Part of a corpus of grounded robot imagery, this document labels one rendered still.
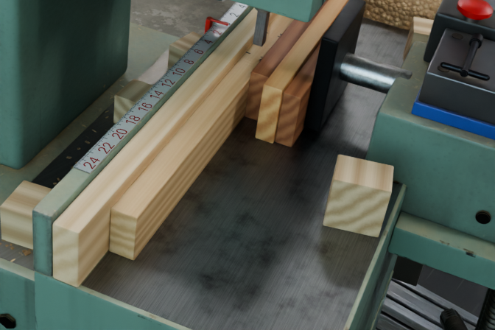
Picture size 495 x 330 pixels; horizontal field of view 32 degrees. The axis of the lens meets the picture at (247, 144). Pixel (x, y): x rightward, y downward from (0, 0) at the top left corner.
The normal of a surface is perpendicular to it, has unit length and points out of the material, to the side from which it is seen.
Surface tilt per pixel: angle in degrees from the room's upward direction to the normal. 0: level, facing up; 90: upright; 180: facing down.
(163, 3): 0
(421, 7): 40
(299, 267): 0
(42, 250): 90
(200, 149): 90
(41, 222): 90
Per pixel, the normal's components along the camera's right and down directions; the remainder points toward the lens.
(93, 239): 0.92, 0.31
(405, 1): -0.16, -0.26
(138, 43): 0.13, -0.80
